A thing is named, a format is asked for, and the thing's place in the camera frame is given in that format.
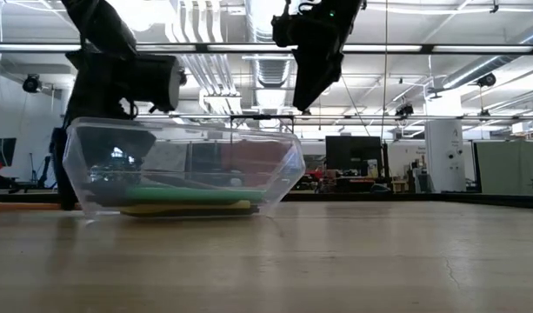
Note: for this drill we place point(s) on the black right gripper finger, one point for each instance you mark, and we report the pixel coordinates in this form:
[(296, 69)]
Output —
[(319, 89), (303, 93)]

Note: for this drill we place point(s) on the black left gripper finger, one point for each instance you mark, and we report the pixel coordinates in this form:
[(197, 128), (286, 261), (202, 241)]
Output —
[(105, 193), (68, 193)]

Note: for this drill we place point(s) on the orange pencil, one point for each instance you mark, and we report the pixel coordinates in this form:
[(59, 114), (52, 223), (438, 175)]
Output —
[(22, 207)]

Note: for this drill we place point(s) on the clear plastic supply box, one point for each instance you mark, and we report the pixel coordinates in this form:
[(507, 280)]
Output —
[(270, 165)]

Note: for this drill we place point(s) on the green pen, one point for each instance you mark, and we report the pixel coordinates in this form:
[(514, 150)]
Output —
[(196, 195)]

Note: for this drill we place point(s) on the yellow highlighter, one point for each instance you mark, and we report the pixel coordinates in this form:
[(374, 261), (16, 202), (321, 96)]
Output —
[(205, 206)]

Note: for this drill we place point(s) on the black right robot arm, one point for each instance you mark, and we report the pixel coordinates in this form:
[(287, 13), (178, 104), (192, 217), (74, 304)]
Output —
[(318, 21)]

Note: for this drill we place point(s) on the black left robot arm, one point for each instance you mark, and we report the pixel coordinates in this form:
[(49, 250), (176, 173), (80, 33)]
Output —
[(101, 26)]

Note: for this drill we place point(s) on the black monitor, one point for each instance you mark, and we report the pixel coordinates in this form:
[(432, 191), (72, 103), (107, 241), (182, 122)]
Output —
[(348, 154)]

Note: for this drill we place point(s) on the black ceiling spotlight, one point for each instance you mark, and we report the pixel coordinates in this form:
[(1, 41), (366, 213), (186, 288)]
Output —
[(404, 110), (486, 80), (32, 83)]

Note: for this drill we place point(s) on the white pillar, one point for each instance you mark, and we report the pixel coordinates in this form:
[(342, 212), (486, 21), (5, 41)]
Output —
[(444, 148)]

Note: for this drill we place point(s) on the silver ventilation duct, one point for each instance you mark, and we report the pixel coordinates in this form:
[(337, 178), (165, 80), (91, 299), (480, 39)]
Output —
[(270, 74)]

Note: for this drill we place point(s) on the black aluminium table frame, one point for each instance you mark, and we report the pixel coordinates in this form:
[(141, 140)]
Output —
[(422, 199)]

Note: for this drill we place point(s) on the grey-green partition wall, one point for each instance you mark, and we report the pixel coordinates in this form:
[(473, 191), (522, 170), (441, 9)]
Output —
[(505, 167)]

